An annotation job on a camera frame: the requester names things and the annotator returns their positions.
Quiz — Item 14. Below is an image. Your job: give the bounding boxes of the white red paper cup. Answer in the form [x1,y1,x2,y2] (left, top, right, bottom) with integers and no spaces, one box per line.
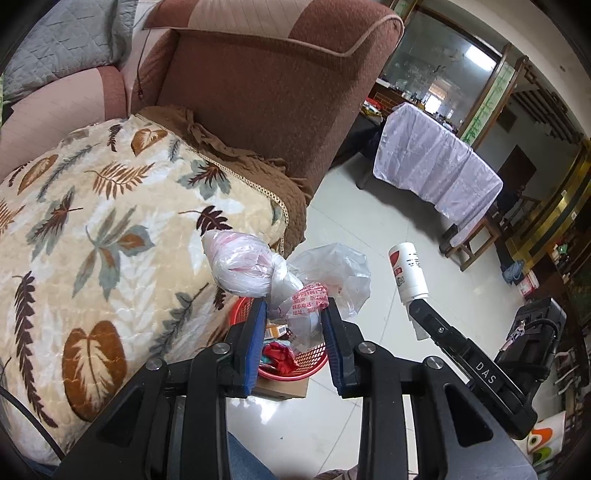
[389,242,429,306]

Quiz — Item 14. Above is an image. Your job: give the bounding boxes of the orange long carton box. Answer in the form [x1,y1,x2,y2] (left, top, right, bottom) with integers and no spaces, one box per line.
[263,323,290,341]

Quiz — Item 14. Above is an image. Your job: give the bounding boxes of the red packet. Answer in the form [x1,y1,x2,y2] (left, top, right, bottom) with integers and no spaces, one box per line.
[263,341,300,376]

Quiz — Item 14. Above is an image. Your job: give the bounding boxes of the red plastic mesh basket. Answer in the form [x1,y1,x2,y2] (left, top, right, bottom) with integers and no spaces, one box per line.
[227,296,330,381]

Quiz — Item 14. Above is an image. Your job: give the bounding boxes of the flat brown cardboard sheet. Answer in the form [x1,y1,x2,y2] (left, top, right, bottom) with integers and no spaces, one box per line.
[252,377,308,401]

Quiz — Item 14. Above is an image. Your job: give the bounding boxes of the black backpack on floor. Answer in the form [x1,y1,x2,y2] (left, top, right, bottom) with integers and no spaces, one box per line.
[494,297,567,401]

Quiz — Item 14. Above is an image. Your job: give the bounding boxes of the person's jeans leg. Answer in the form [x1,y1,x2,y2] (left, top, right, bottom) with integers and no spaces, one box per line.
[225,430,362,480]

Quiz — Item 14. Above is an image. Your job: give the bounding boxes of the brown fringed throw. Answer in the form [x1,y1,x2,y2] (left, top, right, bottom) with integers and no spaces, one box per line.
[139,106,312,257]

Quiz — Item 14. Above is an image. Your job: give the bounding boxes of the leaf-patterned beige blanket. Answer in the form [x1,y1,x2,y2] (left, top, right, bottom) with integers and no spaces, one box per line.
[1,115,287,465]

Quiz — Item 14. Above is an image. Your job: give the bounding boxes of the white cloth-covered table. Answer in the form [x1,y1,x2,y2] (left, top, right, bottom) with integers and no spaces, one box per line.
[373,103,503,246]

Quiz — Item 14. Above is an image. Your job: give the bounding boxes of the brown fabric sofa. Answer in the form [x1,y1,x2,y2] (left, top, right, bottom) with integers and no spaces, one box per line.
[1,0,405,192]

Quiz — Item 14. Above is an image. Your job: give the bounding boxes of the glass cabinet doors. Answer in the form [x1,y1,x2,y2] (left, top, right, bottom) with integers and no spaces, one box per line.
[380,1,519,134]

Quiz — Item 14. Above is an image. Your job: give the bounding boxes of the grey quilted cushion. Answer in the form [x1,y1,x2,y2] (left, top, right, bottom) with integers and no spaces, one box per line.
[3,0,137,104]

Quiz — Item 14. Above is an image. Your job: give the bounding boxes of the black cable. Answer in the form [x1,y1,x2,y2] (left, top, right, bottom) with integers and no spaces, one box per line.
[0,384,66,464]

